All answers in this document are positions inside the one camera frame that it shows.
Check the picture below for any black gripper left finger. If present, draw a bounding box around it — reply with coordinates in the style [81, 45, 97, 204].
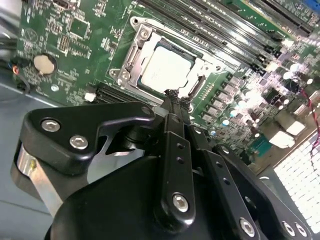
[10, 89, 197, 227]

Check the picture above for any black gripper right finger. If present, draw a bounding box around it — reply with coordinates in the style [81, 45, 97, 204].
[179, 96, 315, 240]

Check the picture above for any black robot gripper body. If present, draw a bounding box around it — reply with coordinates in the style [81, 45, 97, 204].
[51, 122, 236, 240]

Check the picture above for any metal socket cover frame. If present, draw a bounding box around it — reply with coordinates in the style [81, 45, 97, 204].
[119, 23, 227, 101]

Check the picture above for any silver square CPU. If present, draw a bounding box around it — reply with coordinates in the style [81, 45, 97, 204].
[141, 46, 197, 93]

